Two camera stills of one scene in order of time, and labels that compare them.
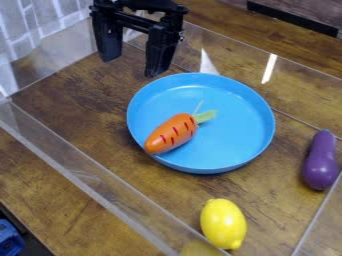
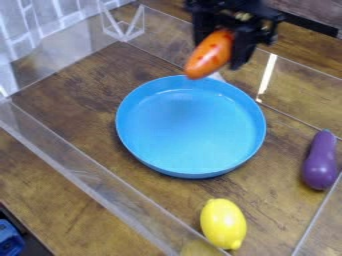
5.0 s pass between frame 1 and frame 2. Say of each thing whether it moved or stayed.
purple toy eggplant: stayed
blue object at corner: stayed
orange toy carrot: moved
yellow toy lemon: stayed
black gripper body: moved
